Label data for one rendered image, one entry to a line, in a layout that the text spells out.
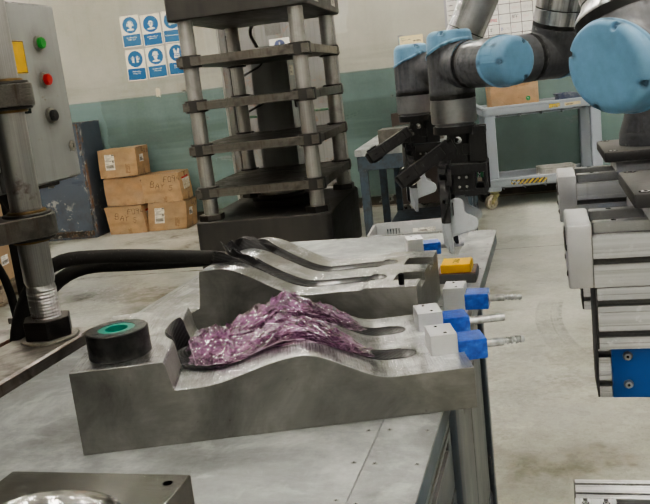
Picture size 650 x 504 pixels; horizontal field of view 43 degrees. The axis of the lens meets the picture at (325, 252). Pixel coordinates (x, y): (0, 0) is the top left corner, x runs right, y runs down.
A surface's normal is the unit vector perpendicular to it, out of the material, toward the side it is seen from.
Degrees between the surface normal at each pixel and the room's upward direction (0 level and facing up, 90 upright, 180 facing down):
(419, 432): 0
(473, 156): 91
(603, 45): 97
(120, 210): 95
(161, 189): 87
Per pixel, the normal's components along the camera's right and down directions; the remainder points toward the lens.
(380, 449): -0.11, -0.97
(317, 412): 0.04, 0.20
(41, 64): 0.96, -0.06
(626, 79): -0.82, 0.31
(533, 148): -0.18, 0.22
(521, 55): 0.51, 0.14
